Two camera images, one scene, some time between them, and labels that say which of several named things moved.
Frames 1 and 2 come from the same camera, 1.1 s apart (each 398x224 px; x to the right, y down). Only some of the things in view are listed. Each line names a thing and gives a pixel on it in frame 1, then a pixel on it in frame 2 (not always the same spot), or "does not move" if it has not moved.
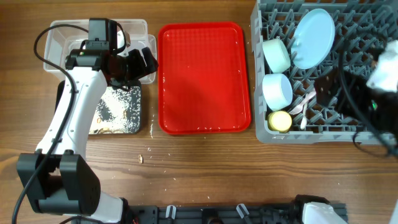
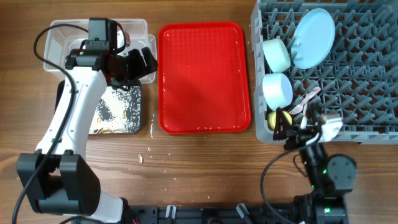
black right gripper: x=332 y=90 -> x=299 y=137
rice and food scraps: x=117 y=111 does not move
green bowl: x=276 y=55 does not move
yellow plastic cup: x=279 y=121 does not move
